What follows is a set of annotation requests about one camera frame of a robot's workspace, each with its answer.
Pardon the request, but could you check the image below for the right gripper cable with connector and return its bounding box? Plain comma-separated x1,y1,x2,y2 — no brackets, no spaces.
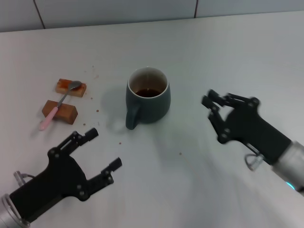
245,144,265,171

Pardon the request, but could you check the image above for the pink-handled metal spoon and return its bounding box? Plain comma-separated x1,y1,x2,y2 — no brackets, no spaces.
39,80,83,132

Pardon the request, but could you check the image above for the left gripper cable with connector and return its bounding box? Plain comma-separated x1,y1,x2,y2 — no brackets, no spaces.
13,170,36,189

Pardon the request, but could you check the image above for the light wooden block, red stain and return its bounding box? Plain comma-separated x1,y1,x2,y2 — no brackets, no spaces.
55,78,88,98

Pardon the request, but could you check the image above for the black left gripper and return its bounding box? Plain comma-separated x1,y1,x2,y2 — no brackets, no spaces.
8,127,123,223

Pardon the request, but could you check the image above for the gripper cable with connector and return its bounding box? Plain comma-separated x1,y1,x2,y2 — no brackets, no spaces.
245,144,265,171
13,170,36,189

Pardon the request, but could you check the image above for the dark brown wooden block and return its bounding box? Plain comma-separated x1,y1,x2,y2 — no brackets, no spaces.
42,100,78,125

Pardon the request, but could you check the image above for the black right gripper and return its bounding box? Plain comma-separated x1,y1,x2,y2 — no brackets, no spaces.
201,89,293,165

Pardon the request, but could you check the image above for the grey-green ceramic mug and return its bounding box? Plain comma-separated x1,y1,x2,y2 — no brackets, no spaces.
125,66,171,131

